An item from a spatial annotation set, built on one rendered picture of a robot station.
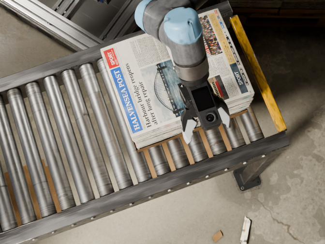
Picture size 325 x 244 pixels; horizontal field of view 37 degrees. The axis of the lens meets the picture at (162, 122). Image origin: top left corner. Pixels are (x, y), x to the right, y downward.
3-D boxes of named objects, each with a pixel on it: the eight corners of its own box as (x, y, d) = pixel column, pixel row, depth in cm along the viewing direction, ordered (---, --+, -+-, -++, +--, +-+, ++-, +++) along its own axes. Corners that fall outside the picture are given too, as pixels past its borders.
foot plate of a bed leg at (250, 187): (254, 159, 238) (254, 158, 237) (265, 187, 234) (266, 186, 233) (228, 168, 237) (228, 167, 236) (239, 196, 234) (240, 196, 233)
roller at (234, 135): (196, 28, 175) (197, 21, 170) (246, 149, 163) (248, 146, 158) (183, 32, 175) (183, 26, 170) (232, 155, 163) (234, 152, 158)
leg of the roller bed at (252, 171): (250, 169, 237) (277, 137, 171) (254, 180, 235) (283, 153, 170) (239, 174, 236) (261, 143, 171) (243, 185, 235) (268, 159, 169)
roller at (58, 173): (39, 82, 172) (35, 77, 167) (79, 210, 160) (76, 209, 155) (25, 86, 172) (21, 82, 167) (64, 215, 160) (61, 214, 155)
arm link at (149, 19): (173, 5, 120) (202, 21, 113) (139, 34, 118) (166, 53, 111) (162, -21, 114) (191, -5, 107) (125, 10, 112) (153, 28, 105)
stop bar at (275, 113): (237, 16, 170) (238, 13, 168) (288, 130, 159) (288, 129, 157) (228, 19, 170) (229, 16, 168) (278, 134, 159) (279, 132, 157)
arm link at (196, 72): (211, 60, 107) (176, 73, 106) (214, 76, 110) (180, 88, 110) (199, 42, 112) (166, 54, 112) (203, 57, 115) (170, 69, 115)
